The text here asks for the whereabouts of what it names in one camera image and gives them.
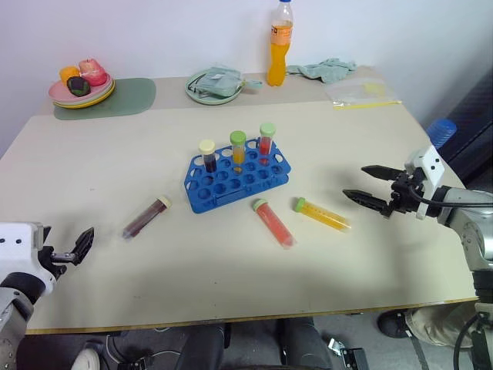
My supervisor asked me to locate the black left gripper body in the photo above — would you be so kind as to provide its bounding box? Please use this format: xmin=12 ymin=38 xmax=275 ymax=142
xmin=38 ymin=225 xmax=77 ymax=282

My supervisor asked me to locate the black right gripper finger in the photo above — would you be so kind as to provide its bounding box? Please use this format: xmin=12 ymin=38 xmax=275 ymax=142
xmin=361 ymin=165 xmax=405 ymax=182
xmin=342 ymin=189 xmax=390 ymax=217

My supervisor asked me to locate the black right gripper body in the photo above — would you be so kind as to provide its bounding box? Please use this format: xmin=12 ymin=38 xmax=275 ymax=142
xmin=380 ymin=171 xmax=425 ymax=220

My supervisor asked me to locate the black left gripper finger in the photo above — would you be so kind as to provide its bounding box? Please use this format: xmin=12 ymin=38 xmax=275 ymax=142
xmin=72 ymin=227 xmax=96 ymax=267

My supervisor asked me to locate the yellow liquid tube green cap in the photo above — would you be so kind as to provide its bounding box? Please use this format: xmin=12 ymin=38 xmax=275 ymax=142
xmin=293 ymin=197 xmax=352 ymax=234

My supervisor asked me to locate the dark liquid tube cream cap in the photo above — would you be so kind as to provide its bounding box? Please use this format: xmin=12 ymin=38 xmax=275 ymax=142
xmin=122 ymin=195 xmax=173 ymax=242
xmin=198 ymin=139 xmax=219 ymax=173

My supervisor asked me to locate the red liquid tube green cap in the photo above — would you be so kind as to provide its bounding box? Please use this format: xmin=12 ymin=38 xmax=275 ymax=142
xmin=258 ymin=122 xmax=277 ymax=161
xmin=251 ymin=198 xmax=298 ymax=250

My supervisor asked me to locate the blue tube rack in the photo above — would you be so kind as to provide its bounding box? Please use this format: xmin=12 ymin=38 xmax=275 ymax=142
xmin=180 ymin=139 xmax=293 ymax=215

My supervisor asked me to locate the orange liquid tube green cap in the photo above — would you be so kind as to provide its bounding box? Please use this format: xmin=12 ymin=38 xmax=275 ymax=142
xmin=230 ymin=130 xmax=247 ymax=175

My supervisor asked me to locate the blue ribbed bottle cap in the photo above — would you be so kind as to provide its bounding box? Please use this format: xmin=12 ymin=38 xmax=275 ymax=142
xmin=426 ymin=118 xmax=458 ymax=146

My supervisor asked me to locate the clear zip bag yellow strip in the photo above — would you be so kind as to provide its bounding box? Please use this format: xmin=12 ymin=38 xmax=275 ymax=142
xmin=325 ymin=79 xmax=403 ymax=111

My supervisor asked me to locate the black ribbed panel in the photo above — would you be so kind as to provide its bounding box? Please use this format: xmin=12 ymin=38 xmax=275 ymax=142
xmin=442 ymin=68 xmax=493 ymax=183

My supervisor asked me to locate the white shoe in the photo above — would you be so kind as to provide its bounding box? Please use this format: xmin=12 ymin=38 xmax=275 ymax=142
xmin=71 ymin=345 xmax=102 ymax=370

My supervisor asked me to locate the crumpled green cloth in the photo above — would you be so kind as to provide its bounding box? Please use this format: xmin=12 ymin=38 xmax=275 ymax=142
xmin=287 ymin=57 xmax=358 ymax=85

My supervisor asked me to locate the black shoe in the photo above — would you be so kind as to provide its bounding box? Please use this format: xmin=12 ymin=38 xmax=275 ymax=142
xmin=377 ymin=309 xmax=410 ymax=340

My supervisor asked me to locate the khaki trouser leg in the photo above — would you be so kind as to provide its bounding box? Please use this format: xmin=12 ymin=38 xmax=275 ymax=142
xmin=404 ymin=303 xmax=479 ymax=349

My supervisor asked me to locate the yellow plate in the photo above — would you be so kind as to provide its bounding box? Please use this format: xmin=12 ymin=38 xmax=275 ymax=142
xmin=52 ymin=81 xmax=116 ymax=110

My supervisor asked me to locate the green placemat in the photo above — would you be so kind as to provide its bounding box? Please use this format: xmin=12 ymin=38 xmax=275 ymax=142
xmin=52 ymin=77 xmax=157 ymax=122

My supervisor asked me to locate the pink plate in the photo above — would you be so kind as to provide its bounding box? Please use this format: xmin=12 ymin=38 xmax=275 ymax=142
xmin=48 ymin=75 xmax=113 ymax=103

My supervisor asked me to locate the orange soda plastic bottle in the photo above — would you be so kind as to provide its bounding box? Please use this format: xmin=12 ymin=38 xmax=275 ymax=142
xmin=267 ymin=0 xmax=295 ymax=87

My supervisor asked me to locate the dark rounded shape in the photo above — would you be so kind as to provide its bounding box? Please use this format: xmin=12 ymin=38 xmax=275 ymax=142
xmin=280 ymin=314 xmax=333 ymax=370

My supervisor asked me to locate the dark purple green toy food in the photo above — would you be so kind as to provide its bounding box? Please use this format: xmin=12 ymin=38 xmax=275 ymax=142
xmin=65 ymin=76 xmax=92 ymax=97

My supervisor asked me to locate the pink toy food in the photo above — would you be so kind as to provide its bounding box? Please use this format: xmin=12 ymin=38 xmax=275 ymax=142
xmin=78 ymin=58 xmax=108 ymax=86

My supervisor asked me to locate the orange toy food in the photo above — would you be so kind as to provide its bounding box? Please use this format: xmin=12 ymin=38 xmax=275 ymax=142
xmin=59 ymin=66 xmax=80 ymax=84

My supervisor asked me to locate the light green plate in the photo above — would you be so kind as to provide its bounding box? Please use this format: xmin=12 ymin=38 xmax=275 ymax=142
xmin=185 ymin=69 xmax=247 ymax=105

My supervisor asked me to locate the mint green fabric pouch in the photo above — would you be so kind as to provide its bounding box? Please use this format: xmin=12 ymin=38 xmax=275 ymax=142
xmin=188 ymin=67 xmax=265 ymax=97

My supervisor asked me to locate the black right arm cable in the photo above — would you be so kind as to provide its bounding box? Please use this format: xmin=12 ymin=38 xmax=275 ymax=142
xmin=409 ymin=183 xmax=493 ymax=208

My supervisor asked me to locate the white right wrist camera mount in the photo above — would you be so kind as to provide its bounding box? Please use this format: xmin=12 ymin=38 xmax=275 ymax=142
xmin=404 ymin=145 xmax=448 ymax=221

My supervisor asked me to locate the black box metal bracket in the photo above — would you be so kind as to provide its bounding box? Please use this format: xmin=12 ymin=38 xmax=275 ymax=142
xmin=327 ymin=338 xmax=367 ymax=370

